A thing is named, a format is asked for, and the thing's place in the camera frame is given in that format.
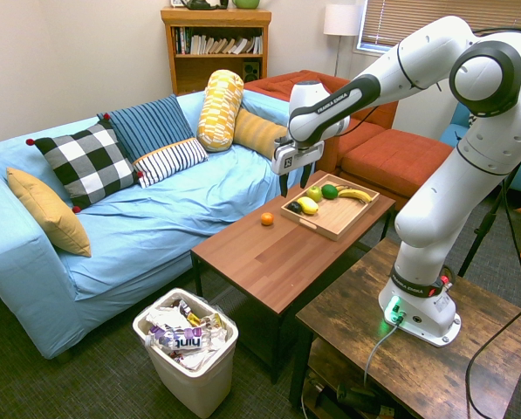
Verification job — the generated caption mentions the white trash bin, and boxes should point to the white trash bin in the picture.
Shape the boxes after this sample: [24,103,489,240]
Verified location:
[132,287,240,419]

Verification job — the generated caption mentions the black cable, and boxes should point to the black cable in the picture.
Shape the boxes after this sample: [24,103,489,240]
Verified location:
[464,26,521,419]

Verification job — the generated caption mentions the light blue sofa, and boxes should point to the light blue sofa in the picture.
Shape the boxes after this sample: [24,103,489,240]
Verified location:
[0,89,298,360]

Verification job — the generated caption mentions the yellow lemon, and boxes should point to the yellow lemon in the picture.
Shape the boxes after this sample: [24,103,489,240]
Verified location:
[296,196,320,216]

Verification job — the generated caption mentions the black speaker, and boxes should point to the black speaker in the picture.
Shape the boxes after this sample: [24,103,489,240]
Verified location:
[242,60,261,83]

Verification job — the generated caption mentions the wooden serving tray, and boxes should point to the wooden serving tray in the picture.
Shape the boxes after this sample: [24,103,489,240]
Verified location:
[279,173,380,242]

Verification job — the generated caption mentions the grey cable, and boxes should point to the grey cable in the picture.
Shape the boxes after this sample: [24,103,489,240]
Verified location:
[363,320,401,388]

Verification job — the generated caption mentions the wooden bookshelf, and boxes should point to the wooden bookshelf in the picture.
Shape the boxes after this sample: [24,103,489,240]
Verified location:
[160,6,273,96]

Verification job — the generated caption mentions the yellow patterned bolster pillow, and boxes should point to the yellow patterned bolster pillow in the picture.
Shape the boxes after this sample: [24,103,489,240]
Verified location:
[195,69,245,153]

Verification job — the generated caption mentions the row of books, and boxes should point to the row of books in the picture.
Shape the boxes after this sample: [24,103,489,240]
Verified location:
[174,26,264,56]

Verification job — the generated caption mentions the orange sofa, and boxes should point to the orange sofa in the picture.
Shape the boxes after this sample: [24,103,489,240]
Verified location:
[243,69,399,174]

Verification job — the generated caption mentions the rustic brown side table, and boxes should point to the rustic brown side table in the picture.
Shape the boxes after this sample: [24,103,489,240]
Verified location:
[288,237,521,419]

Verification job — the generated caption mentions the black camera tripod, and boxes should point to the black camera tripod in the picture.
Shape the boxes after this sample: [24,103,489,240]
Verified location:
[457,161,521,278]

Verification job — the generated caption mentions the brown window blinds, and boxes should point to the brown window blinds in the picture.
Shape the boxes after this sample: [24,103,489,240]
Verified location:
[358,0,521,56]

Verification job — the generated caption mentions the reddish wood coffee table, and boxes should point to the reddish wood coffee table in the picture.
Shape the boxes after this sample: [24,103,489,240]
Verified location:
[189,169,396,385]

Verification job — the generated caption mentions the black white checkered pillow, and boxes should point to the black white checkered pillow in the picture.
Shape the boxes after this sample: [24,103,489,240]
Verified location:
[25,113,144,214]

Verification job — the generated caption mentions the black telephone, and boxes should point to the black telephone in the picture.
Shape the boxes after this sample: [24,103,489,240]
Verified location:
[182,0,230,10]

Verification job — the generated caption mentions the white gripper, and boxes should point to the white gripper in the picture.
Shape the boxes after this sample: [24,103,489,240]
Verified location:
[271,138,326,197]

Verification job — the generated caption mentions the mustard striped lumbar pillow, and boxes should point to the mustard striped lumbar pillow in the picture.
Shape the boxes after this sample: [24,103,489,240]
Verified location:
[232,107,290,161]

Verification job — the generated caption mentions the blue striped pillow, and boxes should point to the blue striped pillow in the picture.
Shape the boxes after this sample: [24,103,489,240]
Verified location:
[96,93,195,163]

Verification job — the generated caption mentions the white navy striped pillow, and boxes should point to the white navy striped pillow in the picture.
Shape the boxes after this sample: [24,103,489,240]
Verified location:
[132,137,209,189]

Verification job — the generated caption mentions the plain mustard pillow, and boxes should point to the plain mustard pillow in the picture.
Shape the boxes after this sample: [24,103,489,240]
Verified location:
[5,167,93,258]

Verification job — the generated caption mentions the yellow banana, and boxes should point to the yellow banana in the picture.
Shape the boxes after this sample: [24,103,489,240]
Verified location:
[336,185,374,205]

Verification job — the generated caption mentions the orange ottoman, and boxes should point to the orange ottoman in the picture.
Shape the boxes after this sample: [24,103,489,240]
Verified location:
[338,128,456,210]

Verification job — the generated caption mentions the white shade floor lamp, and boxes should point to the white shade floor lamp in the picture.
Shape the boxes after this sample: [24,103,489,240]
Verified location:
[322,3,364,78]

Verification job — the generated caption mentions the hint plastic bottle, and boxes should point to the hint plastic bottle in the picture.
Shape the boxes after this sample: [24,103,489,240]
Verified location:
[145,326,213,353]

